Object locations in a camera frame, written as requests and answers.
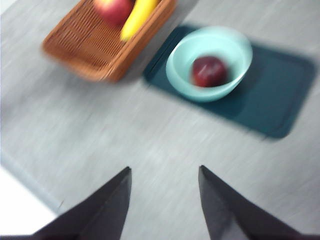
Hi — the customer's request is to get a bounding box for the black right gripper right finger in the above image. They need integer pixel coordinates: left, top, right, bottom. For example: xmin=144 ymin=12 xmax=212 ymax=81
xmin=198 ymin=164 xmax=308 ymax=240

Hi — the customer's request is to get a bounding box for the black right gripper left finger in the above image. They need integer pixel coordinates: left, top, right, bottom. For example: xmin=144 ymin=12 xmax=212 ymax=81
xmin=32 ymin=166 xmax=133 ymax=240

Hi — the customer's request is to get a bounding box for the dark red plum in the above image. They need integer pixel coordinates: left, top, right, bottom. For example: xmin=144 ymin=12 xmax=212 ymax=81
xmin=191 ymin=56 xmax=229 ymax=88

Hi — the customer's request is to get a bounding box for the teal bowl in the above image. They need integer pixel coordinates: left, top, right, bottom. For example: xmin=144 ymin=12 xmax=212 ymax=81
xmin=165 ymin=26 xmax=253 ymax=103

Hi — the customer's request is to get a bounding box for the black rectangular tray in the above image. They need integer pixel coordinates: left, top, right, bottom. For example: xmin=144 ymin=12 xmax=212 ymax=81
xmin=142 ymin=24 xmax=317 ymax=140

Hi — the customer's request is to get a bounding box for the brown wicker basket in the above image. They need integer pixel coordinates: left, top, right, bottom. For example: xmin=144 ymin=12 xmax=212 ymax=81
xmin=41 ymin=0 xmax=178 ymax=83

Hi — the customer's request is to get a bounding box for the yellow banana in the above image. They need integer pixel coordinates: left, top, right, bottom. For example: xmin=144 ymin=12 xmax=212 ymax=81
xmin=119 ymin=0 xmax=161 ymax=42

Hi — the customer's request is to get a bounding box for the red orange peach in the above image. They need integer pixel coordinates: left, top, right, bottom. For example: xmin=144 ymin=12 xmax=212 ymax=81
xmin=93 ymin=0 xmax=136 ymax=26

